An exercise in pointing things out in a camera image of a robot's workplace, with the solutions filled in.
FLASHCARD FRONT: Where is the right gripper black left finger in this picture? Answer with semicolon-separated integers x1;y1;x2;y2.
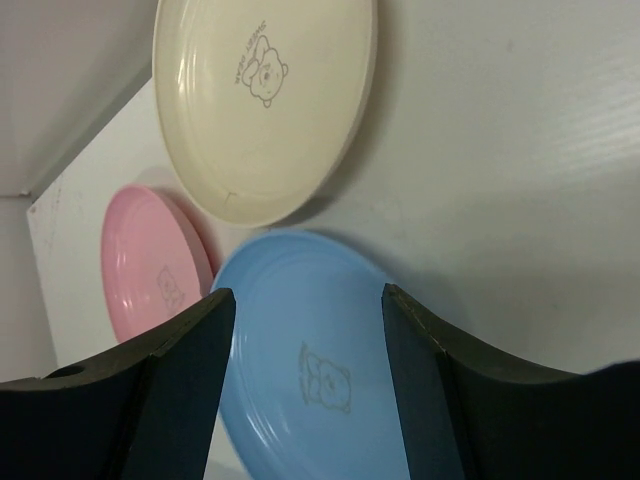
1;288;235;479

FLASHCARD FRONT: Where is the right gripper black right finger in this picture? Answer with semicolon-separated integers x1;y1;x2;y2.
382;284;639;479

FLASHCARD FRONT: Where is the pink plate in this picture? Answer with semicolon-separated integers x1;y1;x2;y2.
100;184;214;343

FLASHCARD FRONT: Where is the cream plate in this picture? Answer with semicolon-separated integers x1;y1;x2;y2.
152;1;378;228

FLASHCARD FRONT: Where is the blue plate centre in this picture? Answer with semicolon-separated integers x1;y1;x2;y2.
215;229;409;479

